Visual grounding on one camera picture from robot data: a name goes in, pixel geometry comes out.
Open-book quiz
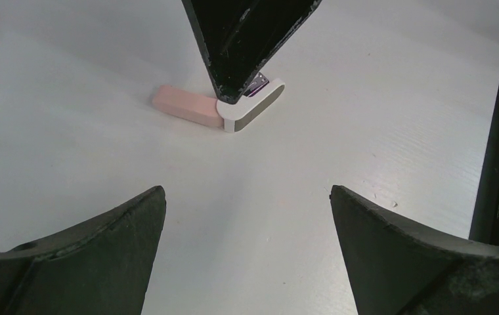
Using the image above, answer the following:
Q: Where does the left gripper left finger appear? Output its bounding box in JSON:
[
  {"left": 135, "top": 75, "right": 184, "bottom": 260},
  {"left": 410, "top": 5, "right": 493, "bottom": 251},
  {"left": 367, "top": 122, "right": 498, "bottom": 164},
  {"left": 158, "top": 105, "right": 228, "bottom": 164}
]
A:
[{"left": 0, "top": 186, "right": 166, "bottom": 314}]

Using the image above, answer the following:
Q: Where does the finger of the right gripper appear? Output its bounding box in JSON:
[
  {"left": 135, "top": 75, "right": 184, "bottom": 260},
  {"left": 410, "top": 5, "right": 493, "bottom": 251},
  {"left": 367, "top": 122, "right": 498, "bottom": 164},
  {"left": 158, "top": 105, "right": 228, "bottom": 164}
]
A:
[{"left": 182, "top": 0, "right": 320, "bottom": 104}]

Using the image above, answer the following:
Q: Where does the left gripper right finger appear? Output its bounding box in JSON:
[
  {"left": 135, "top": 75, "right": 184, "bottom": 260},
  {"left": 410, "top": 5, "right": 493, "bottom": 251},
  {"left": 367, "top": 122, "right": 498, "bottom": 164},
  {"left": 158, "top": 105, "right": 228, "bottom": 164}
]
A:
[{"left": 330, "top": 186, "right": 499, "bottom": 314}]

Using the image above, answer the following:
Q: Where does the pink and white stapler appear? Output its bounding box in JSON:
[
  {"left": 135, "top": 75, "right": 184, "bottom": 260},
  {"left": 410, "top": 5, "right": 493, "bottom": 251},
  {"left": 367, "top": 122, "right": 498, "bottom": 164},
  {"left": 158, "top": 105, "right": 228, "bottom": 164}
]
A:
[{"left": 152, "top": 72, "right": 286, "bottom": 133}]

